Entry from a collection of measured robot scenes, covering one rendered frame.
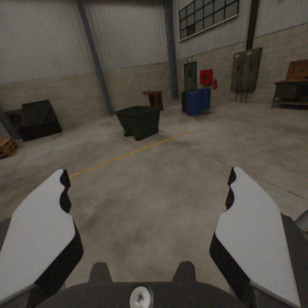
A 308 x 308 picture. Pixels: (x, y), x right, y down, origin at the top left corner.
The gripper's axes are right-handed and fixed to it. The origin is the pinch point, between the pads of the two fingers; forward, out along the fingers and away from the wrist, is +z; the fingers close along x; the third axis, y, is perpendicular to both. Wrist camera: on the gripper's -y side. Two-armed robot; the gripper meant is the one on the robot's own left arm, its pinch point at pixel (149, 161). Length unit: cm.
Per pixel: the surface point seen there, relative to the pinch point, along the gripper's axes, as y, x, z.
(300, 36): -117, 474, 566
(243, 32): -165, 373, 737
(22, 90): 36, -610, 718
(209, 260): 152, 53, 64
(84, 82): 11, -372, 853
